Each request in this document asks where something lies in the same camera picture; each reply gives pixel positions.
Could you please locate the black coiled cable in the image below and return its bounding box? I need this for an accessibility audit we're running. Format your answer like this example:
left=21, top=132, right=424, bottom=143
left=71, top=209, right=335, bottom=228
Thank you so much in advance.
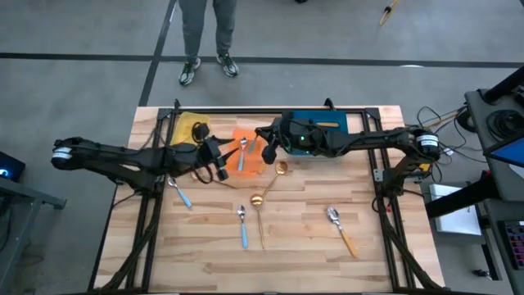
left=486, top=109, right=524, bottom=143

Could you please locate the yellow black floor tool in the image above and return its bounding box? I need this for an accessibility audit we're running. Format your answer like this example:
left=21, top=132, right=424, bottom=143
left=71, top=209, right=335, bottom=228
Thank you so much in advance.
left=378, top=0, right=400, bottom=28

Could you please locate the black cable bundle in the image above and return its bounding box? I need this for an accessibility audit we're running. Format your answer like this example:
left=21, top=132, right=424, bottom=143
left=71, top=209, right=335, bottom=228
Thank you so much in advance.
left=416, top=105, right=470, bottom=163

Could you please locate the grey side table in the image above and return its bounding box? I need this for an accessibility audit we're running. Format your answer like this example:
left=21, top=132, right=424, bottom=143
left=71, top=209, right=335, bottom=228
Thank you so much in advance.
left=464, top=88, right=524, bottom=295
left=0, top=175, right=67, bottom=295

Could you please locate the white box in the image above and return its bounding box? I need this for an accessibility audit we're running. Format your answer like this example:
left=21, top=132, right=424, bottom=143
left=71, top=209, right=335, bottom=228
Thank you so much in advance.
left=428, top=183, right=483, bottom=237

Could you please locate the black support beam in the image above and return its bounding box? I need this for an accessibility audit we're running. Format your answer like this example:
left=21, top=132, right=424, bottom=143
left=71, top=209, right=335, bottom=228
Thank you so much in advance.
left=424, top=171, right=492, bottom=220

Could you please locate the colourful button keypad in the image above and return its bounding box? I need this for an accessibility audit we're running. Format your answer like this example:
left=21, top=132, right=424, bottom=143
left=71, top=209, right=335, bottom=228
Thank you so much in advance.
left=503, top=220, right=524, bottom=271

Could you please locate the blue panel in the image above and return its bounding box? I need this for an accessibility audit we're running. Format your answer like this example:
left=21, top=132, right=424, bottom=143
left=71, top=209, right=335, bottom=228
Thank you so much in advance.
left=489, top=137, right=524, bottom=169

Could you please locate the person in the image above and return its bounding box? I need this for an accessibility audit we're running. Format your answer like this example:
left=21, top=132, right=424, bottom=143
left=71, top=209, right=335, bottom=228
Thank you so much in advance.
left=178, top=0, right=241, bottom=86

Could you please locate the black device blue light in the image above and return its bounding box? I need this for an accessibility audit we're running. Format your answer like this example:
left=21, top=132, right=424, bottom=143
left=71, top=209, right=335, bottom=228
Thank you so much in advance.
left=0, top=150, right=26, bottom=184

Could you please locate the orange translucent plastic bin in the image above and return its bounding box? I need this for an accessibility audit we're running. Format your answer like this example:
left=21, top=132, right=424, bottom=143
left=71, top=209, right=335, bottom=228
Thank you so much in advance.
left=224, top=128, right=268, bottom=178

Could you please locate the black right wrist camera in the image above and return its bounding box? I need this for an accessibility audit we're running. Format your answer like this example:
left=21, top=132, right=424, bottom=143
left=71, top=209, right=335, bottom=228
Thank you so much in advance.
left=261, top=143, right=278, bottom=166

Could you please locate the blue plastic bin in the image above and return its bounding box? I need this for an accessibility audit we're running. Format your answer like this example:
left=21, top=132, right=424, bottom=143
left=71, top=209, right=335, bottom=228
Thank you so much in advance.
left=288, top=109, right=350, bottom=157

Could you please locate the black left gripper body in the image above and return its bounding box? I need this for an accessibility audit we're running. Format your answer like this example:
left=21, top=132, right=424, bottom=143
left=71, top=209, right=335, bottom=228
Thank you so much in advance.
left=199, top=137, right=224, bottom=169

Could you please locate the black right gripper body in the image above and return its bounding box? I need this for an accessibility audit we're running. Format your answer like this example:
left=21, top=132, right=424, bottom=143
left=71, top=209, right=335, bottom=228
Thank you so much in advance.
left=269, top=116, right=294, bottom=148

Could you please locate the yellow translucent plastic bin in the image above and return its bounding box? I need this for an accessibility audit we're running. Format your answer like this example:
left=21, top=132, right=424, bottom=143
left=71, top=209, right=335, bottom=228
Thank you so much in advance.
left=169, top=111, right=212, bottom=147

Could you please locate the black aluminium table frame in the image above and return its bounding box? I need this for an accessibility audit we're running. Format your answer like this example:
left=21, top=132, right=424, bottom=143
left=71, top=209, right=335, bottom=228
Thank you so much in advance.
left=88, top=98, right=441, bottom=294

